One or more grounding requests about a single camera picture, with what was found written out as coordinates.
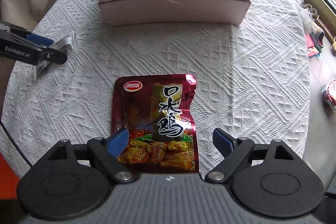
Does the clear silver snack wrapper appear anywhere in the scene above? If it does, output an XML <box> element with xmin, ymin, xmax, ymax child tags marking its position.
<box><xmin>33</xmin><ymin>30</ymin><xmax>77</xmax><ymax>80</ymax></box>

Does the dark red chicken snack bag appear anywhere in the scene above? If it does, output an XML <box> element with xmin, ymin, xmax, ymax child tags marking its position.
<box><xmin>111</xmin><ymin>74</ymin><xmax>199</xmax><ymax>173</ymax></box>

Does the white textured tablecloth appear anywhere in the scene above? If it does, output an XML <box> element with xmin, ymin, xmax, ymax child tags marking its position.
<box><xmin>1</xmin><ymin>0</ymin><xmax>310</xmax><ymax>176</ymax></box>

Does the orange plastic chair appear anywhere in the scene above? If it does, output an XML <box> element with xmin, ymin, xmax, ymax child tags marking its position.
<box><xmin>0</xmin><ymin>155</ymin><xmax>19</xmax><ymax>200</ymax></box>

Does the red book on floor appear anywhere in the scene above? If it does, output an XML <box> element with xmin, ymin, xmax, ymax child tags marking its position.
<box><xmin>305</xmin><ymin>30</ymin><xmax>325</xmax><ymax>58</ymax></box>

